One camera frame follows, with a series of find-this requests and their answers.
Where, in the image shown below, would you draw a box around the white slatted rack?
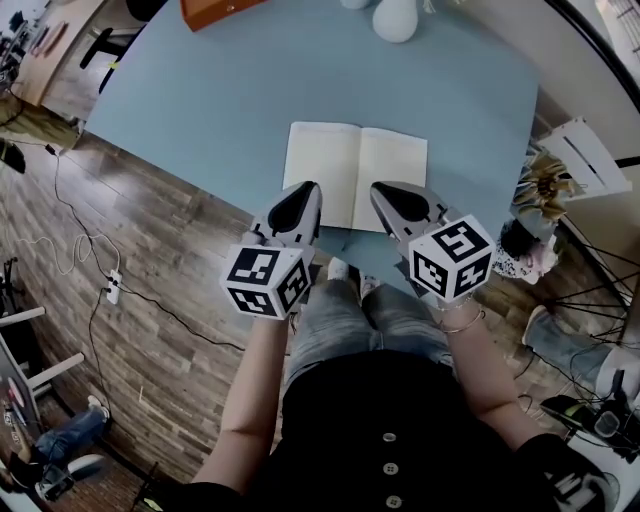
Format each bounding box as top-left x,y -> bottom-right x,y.
536,116 -> 634,202

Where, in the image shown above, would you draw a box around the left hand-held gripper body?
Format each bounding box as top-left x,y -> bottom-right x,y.
219,180 -> 324,320

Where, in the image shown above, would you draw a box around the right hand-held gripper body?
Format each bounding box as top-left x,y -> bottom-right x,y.
370,180 -> 498,305

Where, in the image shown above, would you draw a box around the black office chair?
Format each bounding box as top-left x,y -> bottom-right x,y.
78,26 -> 127,95

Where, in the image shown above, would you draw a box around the person's grey jeans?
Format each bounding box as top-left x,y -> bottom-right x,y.
283,277 -> 457,387

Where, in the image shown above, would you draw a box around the white power strip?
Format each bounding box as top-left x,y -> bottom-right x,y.
105,269 -> 124,305

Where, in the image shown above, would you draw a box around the orange box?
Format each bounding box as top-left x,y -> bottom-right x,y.
179,0 -> 272,33

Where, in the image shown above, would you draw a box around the person's left forearm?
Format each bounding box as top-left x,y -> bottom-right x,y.
192,302 -> 297,497

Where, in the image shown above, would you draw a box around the large white vase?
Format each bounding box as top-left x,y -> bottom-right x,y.
371,0 -> 419,44

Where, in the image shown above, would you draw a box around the thin metal bracelet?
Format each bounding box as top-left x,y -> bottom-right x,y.
438,294 -> 487,335

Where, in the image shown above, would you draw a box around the black electronic equipment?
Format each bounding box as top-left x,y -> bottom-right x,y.
539,369 -> 640,464

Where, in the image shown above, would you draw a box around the white cable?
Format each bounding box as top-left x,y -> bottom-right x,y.
16,231 -> 122,277

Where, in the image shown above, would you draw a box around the black wire frame stand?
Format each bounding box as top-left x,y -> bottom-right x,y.
548,213 -> 640,347

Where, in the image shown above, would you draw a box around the white desk frame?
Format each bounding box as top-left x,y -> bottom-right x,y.
0,306 -> 87,401

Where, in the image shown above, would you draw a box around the black white spotted cloth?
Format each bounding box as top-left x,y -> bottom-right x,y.
491,218 -> 557,286

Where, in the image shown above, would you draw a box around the white-paged book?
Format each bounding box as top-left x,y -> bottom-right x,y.
282,121 -> 429,235

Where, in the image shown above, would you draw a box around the dried flower bouquet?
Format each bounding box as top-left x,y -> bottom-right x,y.
509,152 -> 577,237

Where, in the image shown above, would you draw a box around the person's right forearm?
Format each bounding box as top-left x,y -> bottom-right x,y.
433,292 -> 532,449

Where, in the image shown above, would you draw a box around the person's black buttoned shirt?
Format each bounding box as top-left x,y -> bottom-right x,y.
182,349 -> 622,512

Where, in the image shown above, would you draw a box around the black cable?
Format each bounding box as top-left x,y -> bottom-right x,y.
45,143 -> 247,352

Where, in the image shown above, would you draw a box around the wooden desk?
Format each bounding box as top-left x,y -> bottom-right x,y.
8,0 -> 109,109

